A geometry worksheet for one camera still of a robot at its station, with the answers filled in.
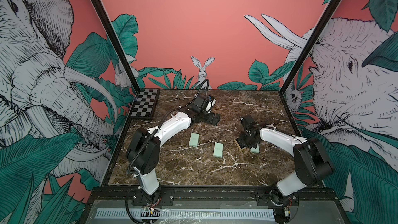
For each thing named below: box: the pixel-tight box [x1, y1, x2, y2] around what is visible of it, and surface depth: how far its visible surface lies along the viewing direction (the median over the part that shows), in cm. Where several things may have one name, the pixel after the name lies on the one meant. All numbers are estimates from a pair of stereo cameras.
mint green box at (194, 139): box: [188, 132, 201, 147], surface depth 93 cm
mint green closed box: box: [212, 142, 224, 158], surface depth 90 cm
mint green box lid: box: [249, 143, 260, 153], surface depth 92 cm
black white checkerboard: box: [130, 88, 160, 120], surface depth 113 cm
